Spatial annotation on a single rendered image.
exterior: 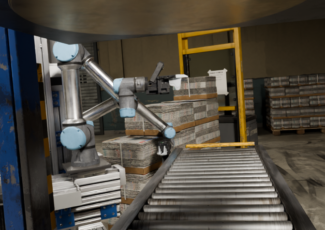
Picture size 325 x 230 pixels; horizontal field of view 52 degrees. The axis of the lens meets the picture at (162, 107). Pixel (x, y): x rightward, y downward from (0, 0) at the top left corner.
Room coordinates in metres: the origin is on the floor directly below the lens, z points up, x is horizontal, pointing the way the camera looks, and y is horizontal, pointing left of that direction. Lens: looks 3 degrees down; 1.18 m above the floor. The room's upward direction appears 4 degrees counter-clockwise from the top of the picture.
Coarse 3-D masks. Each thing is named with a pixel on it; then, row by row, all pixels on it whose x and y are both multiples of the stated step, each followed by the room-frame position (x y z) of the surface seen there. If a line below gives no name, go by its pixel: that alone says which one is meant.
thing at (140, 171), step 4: (192, 148) 2.96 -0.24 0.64; (196, 148) 3.03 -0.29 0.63; (200, 148) 3.10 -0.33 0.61; (156, 164) 2.43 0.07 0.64; (160, 164) 2.48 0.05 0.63; (128, 168) 2.36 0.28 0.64; (132, 168) 2.34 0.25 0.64; (136, 168) 2.32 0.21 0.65; (140, 168) 2.31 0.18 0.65; (144, 168) 2.30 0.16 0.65; (148, 168) 2.34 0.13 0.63; (152, 168) 2.39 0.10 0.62; (156, 168) 2.43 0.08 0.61; (128, 172) 2.36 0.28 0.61; (132, 172) 2.35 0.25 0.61; (136, 172) 2.33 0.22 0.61; (140, 172) 2.31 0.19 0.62; (144, 172) 2.30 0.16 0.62; (124, 200) 2.40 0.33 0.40; (128, 200) 2.38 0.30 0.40; (132, 200) 2.36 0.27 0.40; (108, 224) 2.49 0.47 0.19; (108, 228) 2.49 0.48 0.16
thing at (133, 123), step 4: (136, 116) 2.66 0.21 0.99; (128, 120) 2.71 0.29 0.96; (132, 120) 2.68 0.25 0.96; (136, 120) 2.66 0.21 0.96; (128, 124) 2.70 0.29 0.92; (132, 124) 2.68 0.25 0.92; (136, 124) 2.66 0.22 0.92; (128, 128) 2.71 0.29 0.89; (132, 128) 2.69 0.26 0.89; (136, 128) 2.66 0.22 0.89; (140, 128) 2.64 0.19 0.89
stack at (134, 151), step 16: (192, 128) 3.00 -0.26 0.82; (112, 144) 2.44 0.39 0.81; (128, 144) 2.35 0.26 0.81; (144, 144) 2.31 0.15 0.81; (176, 144) 2.72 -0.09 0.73; (112, 160) 2.43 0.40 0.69; (128, 160) 2.36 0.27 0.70; (144, 160) 2.31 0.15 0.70; (160, 160) 2.49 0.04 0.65; (128, 176) 2.37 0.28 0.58; (144, 176) 2.29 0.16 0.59; (128, 192) 2.37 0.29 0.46; (112, 224) 2.47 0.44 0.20
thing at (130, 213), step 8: (176, 152) 2.00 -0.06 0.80; (168, 160) 1.78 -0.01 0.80; (160, 168) 1.61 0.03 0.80; (168, 168) 1.60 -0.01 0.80; (152, 176) 1.47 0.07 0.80; (160, 176) 1.46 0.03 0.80; (152, 184) 1.34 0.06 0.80; (144, 192) 1.24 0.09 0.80; (152, 192) 1.24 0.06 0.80; (136, 200) 1.15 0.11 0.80; (144, 200) 1.14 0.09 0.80; (128, 208) 1.08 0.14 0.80; (136, 208) 1.07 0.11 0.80; (120, 216) 1.01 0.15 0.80; (128, 216) 1.00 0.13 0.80; (136, 216) 1.01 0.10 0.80; (120, 224) 0.95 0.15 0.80; (128, 224) 0.94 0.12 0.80
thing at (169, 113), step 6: (150, 108) 2.59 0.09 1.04; (156, 108) 2.56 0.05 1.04; (162, 108) 2.53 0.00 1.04; (168, 108) 2.60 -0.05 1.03; (174, 108) 2.68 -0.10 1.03; (156, 114) 2.55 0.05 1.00; (162, 114) 2.54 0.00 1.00; (168, 114) 2.61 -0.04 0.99; (174, 114) 2.68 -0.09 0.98; (168, 120) 2.60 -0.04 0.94; (174, 120) 2.68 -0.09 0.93; (150, 126) 2.58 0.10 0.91; (174, 126) 2.66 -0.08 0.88
